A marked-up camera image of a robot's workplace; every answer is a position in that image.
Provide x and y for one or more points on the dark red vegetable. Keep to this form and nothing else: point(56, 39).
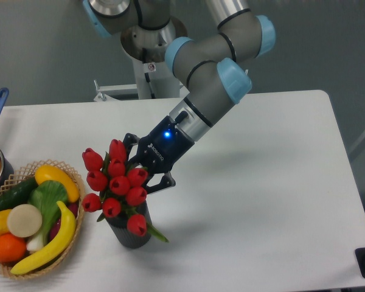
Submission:
point(73, 207)

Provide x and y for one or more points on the yellow banana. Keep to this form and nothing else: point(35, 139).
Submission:
point(54, 248)

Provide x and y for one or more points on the red tulip bouquet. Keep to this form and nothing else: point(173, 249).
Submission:
point(116, 187)

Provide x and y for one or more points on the dark grey ribbed vase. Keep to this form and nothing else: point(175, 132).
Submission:
point(130, 226)

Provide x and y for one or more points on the woven wicker basket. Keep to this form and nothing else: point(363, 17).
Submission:
point(21, 175)

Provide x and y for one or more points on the orange fruit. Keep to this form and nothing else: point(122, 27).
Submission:
point(12, 248)

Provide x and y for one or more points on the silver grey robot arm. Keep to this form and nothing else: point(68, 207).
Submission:
point(150, 25)

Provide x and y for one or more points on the beige round disc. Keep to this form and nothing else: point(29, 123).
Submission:
point(24, 220)

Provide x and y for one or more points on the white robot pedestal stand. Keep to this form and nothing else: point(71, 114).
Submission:
point(212, 77)

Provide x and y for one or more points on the yellow squash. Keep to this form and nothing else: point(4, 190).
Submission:
point(53, 173)

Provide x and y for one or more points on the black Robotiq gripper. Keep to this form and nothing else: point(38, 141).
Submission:
point(158, 151)

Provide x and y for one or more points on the green bok choy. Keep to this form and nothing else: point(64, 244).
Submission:
point(45, 198)

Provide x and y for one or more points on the green cucumber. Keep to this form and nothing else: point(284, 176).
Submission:
point(19, 194)

